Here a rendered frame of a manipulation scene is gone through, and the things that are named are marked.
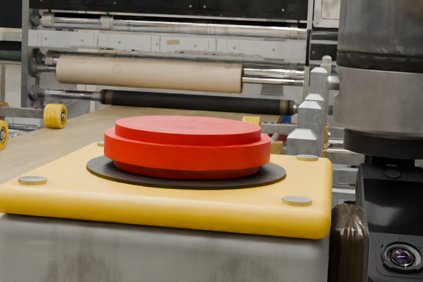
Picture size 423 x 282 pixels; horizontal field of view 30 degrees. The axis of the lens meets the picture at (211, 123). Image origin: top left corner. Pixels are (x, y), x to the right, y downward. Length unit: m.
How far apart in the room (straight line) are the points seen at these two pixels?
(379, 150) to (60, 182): 0.40
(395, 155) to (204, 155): 0.38
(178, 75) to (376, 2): 2.80
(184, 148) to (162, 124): 0.02
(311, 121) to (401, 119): 0.66
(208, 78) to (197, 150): 3.12
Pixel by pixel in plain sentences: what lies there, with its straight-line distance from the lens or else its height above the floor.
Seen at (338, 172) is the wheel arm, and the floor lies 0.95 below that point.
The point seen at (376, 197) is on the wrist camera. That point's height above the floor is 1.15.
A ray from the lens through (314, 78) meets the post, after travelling 1.68.
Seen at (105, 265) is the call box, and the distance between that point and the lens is 0.16.
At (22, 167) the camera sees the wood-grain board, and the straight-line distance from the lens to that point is 1.96.
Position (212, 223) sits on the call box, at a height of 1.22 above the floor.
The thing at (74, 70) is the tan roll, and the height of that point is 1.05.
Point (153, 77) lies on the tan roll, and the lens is 3.33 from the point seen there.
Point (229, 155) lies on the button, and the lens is 0.17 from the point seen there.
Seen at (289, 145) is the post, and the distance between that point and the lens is 0.94.
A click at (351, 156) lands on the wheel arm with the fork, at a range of 1.99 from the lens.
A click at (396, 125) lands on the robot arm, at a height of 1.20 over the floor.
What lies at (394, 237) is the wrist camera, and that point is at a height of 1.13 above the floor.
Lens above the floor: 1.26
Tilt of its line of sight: 7 degrees down
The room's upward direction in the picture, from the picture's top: 3 degrees clockwise
